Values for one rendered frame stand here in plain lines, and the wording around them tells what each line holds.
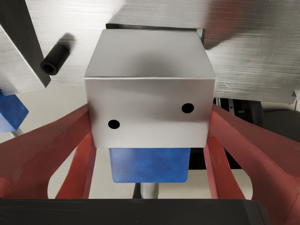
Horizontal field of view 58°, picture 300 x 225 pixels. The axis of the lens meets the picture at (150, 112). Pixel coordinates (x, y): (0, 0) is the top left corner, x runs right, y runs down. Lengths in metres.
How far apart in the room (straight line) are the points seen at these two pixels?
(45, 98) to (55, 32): 1.42
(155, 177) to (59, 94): 1.39
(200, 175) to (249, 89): 0.32
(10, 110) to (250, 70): 0.21
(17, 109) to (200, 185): 0.30
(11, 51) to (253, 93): 0.18
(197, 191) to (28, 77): 0.31
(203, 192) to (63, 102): 1.20
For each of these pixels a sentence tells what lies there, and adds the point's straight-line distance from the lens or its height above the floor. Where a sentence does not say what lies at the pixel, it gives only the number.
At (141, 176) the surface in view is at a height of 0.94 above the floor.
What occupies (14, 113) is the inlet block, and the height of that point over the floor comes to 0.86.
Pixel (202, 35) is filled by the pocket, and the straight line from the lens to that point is 0.18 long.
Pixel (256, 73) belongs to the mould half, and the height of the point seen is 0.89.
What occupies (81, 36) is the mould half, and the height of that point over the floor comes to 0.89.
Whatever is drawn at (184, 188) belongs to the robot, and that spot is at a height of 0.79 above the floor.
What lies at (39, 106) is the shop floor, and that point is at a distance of 1.66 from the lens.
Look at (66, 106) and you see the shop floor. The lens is 1.56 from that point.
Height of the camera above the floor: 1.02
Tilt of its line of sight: 45 degrees down
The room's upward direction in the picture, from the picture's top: 168 degrees counter-clockwise
